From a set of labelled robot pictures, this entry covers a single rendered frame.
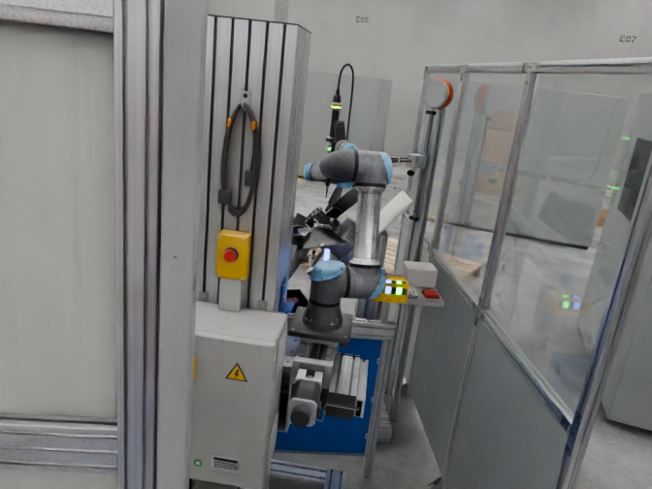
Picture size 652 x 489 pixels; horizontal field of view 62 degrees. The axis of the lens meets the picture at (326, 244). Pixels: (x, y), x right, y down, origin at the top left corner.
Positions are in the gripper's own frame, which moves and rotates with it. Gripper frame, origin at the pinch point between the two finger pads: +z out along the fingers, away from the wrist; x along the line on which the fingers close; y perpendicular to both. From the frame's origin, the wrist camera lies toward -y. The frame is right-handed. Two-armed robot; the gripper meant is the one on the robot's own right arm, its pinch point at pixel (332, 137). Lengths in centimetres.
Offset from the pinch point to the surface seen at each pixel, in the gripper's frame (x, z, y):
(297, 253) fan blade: -11, 1, 60
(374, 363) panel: 22, -43, 98
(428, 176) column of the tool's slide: 65, 24, 20
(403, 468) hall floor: 47, -40, 163
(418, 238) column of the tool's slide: 65, 24, 56
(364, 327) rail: 14, -43, 79
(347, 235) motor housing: 13.3, -2.3, 48.1
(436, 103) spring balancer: 63, 26, -20
